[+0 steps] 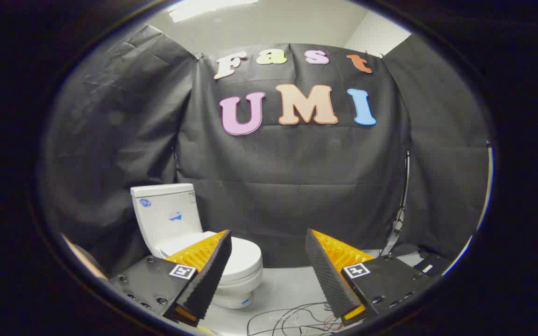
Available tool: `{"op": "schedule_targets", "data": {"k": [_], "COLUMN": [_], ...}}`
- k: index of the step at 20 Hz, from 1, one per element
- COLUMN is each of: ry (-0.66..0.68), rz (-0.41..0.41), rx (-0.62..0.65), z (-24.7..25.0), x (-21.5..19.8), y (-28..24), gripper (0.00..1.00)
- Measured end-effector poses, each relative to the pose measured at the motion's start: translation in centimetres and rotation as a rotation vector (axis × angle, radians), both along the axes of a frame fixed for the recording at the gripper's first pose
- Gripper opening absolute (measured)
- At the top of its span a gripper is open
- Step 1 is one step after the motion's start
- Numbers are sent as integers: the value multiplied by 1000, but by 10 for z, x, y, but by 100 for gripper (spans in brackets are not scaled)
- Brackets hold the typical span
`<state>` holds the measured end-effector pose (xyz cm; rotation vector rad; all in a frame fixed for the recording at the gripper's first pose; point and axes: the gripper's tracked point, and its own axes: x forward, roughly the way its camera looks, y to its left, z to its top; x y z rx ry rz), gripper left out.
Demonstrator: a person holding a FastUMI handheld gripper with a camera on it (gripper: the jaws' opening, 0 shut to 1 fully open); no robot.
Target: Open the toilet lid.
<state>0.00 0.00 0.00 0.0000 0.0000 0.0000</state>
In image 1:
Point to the metal stand pole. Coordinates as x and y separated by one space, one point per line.
404 196

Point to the white toilet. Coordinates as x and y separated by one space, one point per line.
166 214

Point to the white toilet lid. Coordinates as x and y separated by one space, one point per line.
245 256

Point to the ceiling light panel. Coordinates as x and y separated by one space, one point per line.
203 7

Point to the black box device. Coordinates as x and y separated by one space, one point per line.
432 265

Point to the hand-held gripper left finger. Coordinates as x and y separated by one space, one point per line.
210 280

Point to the black backdrop cloth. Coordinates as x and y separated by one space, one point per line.
297 186

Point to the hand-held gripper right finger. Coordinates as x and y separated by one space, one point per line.
327 280

